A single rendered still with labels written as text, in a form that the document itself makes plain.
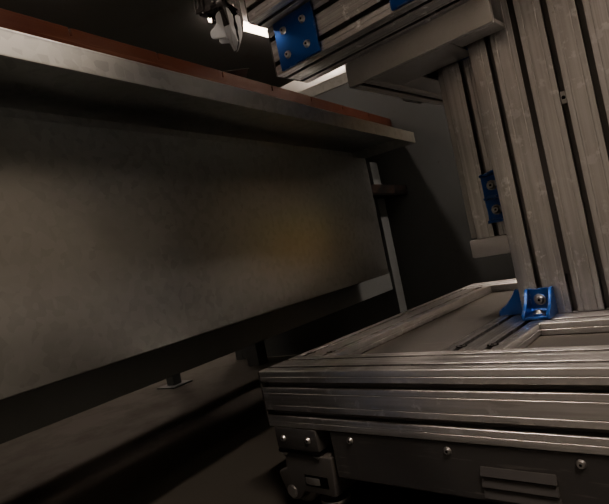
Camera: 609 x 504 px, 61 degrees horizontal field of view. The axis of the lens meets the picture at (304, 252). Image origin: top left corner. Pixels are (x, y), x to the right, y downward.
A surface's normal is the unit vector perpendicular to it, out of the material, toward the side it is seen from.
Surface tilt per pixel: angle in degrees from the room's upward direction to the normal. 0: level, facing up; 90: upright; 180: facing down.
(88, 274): 90
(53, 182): 90
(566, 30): 90
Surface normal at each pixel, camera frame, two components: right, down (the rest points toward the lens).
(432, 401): -0.65, 0.12
